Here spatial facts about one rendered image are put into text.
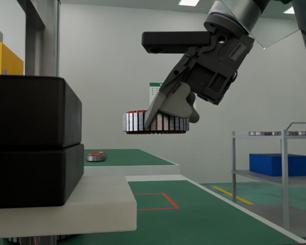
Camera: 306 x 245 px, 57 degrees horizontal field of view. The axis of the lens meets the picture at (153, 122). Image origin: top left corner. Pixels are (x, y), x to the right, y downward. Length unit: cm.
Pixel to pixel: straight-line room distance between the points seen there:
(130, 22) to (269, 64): 288
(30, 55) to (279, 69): 617
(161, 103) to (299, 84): 621
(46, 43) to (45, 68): 3
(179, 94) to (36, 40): 21
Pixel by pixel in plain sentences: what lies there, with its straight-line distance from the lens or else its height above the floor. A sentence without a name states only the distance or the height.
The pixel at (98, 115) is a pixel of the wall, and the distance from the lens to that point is 522.
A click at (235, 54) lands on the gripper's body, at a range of 47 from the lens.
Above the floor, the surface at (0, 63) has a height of 170.
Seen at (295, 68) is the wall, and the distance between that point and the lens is 659.
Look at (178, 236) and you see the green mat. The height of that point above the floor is 75.
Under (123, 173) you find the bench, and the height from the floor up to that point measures 71.
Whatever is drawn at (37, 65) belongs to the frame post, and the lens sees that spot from 32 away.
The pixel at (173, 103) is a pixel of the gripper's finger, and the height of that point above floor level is 95.
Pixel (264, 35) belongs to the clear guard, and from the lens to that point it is 36.
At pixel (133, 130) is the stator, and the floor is 91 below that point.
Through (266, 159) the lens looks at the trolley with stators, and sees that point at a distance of 278.
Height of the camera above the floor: 90
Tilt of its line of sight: 3 degrees up
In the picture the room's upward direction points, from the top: straight up
